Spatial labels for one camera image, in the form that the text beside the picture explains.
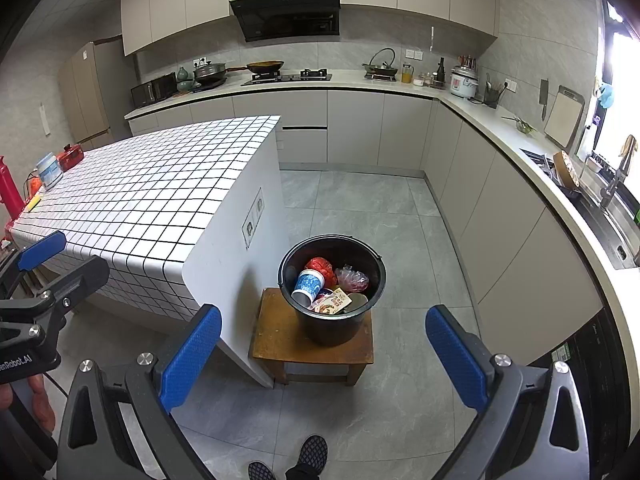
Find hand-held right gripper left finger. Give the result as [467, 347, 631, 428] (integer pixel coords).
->
[56, 304, 223, 480]

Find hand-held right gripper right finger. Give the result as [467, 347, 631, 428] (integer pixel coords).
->
[425, 304, 591, 480]

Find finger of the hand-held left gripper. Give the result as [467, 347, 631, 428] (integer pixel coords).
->
[0, 255, 111, 333]
[0, 230, 68, 301]

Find pink plastic bag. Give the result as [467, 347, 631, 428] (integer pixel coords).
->
[335, 265, 372, 293]

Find blue patterned paper cup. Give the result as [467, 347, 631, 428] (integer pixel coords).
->
[291, 269, 325, 307]

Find black plastic bucket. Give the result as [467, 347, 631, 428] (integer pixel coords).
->
[277, 234, 387, 347]

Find pink snack packet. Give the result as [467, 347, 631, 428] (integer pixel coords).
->
[311, 287, 352, 315]

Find red plastic wrapper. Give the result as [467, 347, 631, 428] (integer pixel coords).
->
[305, 256, 338, 286]

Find person's left hand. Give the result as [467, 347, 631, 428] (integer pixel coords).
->
[0, 374, 57, 433]

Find red bottle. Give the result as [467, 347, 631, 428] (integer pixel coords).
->
[0, 156, 26, 221]

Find white blue jar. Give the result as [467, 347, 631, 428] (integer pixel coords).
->
[36, 152, 63, 191]

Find brown wooden stool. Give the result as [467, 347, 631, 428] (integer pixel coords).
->
[250, 287, 375, 387]

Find white kitchen island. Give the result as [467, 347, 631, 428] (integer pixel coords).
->
[182, 117, 287, 389]

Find red box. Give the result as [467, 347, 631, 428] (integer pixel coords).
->
[56, 143, 84, 171]

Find white checkered tablecloth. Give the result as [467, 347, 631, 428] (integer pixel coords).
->
[10, 115, 281, 322]

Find black built-in appliance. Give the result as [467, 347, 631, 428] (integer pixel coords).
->
[527, 305, 640, 480]

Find white island socket panel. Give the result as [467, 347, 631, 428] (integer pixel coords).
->
[241, 187, 265, 250]

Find beige refrigerator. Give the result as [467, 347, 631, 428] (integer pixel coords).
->
[57, 42, 138, 143]

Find steel sink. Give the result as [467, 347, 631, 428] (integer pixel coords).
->
[520, 147, 640, 271]

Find black microwave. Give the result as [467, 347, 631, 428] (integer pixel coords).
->
[131, 72, 178, 108]

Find round wooden lid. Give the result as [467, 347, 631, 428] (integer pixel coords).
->
[552, 150, 581, 190]

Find steel faucet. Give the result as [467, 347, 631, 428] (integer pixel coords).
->
[600, 135, 638, 209]

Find grey base cabinets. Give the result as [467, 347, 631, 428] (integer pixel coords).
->
[125, 87, 606, 366]

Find bowl of greens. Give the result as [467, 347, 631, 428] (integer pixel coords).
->
[502, 116, 536, 135]

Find beige cutting board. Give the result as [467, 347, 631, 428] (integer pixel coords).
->
[544, 85, 586, 149]

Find black utensil holder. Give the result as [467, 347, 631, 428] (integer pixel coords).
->
[482, 72, 503, 109]

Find black wok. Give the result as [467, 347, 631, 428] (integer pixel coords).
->
[225, 60, 285, 76]

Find white rice cooker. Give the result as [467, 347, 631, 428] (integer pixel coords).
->
[450, 65, 480, 101]

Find black gas stove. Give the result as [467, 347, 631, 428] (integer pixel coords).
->
[241, 68, 333, 86]

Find black range hood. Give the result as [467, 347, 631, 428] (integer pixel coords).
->
[229, 0, 342, 43]

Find window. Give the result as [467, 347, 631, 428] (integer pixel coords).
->
[595, 0, 640, 181]

